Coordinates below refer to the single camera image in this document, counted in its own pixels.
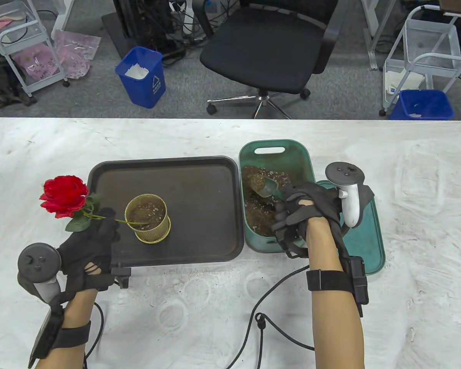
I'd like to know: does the person's right hand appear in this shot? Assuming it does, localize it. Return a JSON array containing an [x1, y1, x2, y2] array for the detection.
[[271, 183, 350, 260]]

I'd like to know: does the person's left hand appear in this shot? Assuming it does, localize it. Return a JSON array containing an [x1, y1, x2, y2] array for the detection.
[[56, 217, 120, 294]]

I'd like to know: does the green plastic garden scoop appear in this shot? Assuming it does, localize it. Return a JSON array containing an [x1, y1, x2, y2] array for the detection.
[[252, 177, 289, 202]]

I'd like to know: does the brown potting mix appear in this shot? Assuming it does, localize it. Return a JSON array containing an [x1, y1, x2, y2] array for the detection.
[[242, 165, 292, 237], [129, 200, 166, 231]]

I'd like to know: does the teal plastic bin lid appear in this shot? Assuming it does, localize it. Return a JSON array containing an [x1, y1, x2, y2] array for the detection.
[[317, 181, 386, 276]]

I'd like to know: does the red artificial rose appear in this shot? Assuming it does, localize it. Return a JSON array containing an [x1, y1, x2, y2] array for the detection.
[[39, 175, 150, 232]]

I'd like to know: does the person's left forearm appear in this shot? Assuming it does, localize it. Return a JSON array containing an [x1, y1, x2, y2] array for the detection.
[[35, 288, 99, 369]]

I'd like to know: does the person's right forearm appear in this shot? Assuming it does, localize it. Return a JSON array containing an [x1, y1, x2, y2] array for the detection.
[[305, 217, 365, 369]]

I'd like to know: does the gray right hand controller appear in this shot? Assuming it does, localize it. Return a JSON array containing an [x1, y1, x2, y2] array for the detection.
[[326, 162, 375, 228]]

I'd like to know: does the gray hand controller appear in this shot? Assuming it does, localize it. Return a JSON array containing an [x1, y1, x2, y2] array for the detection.
[[326, 162, 375, 228], [17, 243, 73, 304]]

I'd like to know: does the gray left hand controller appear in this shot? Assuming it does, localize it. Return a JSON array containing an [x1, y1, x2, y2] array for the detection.
[[17, 243, 73, 304]]

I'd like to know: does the gold ribbed flower pot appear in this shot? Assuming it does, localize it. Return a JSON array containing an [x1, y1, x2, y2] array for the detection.
[[124, 194, 172, 244]]

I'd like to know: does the teal plastic storage bin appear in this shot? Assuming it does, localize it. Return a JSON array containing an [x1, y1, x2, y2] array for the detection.
[[239, 140, 322, 253]]

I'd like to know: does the dark brown plastic tray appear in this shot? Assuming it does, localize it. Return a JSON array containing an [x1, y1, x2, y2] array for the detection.
[[75, 156, 245, 266]]

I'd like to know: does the blue plastic waste bin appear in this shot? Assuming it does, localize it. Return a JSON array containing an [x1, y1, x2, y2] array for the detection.
[[389, 90, 454, 120]]

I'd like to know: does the black office chair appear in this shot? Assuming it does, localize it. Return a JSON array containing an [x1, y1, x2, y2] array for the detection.
[[192, 0, 339, 119]]

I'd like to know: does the blue bin with white paper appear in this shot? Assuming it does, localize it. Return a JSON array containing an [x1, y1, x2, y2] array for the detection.
[[115, 46, 166, 109]]

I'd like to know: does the dark backpack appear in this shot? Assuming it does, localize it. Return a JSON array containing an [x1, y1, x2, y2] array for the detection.
[[0, 48, 38, 111]]

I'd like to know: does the white cart with white box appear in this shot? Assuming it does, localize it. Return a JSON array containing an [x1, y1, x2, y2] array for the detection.
[[379, 6, 461, 117]]

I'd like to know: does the pink plastic bag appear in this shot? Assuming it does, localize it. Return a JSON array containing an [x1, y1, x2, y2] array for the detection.
[[54, 30, 101, 80]]

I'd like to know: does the white power strip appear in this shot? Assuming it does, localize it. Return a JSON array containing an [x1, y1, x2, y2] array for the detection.
[[169, 0, 194, 35]]

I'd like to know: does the white cart with pink bag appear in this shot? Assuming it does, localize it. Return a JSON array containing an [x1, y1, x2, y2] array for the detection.
[[0, 0, 70, 97]]

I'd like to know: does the black computer tower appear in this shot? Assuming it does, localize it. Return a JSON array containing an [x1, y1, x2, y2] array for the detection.
[[113, 0, 177, 52]]

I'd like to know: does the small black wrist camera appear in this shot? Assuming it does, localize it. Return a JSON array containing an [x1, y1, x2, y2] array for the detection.
[[111, 266, 132, 289], [273, 227, 308, 259]]

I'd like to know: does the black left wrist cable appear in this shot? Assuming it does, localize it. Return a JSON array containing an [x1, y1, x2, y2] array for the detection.
[[84, 302, 105, 369]]

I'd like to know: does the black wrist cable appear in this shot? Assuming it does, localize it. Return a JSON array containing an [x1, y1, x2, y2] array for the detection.
[[225, 265, 315, 369], [84, 302, 105, 369]]

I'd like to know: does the right wrist strap with box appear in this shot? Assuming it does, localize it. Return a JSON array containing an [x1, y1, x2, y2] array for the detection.
[[307, 257, 369, 317]]

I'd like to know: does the wrist strap with box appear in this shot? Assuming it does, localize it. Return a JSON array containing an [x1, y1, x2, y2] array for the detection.
[[28, 304, 92, 367], [307, 257, 369, 317]]

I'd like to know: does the left wrist strap with box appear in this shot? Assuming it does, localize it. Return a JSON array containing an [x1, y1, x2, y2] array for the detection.
[[28, 304, 92, 367]]

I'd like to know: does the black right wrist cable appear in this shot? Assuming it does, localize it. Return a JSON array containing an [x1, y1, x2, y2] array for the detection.
[[225, 265, 315, 369]]

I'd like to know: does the white table leg frame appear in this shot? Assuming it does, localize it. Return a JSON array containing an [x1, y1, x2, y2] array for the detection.
[[51, 0, 75, 41], [361, 0, 396, 70]]

